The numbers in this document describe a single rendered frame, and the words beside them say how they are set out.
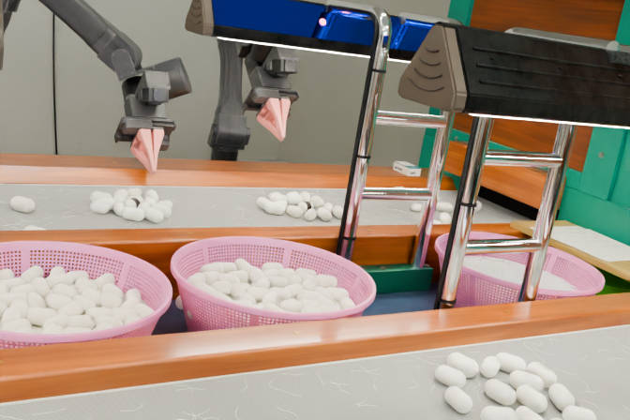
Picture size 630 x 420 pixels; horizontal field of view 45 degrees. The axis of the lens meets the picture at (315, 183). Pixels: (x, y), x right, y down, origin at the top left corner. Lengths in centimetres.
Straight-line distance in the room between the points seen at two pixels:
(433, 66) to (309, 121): 295
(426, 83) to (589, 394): 42
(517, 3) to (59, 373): 130
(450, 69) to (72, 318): 48
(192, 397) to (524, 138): 111
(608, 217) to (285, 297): 73
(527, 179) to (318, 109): 210
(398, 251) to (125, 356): 64
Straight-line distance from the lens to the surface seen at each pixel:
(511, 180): 159
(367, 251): 123
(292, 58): 146
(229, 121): 176
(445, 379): 83
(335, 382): 80
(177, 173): 145
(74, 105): 334
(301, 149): 366
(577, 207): 156
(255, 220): 129
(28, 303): 91
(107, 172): 141
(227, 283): 99
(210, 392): 75
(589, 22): 160
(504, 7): 176
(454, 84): 65
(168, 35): 344
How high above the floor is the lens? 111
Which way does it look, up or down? 13 degrees down
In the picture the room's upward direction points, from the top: 9 degrees clockwise
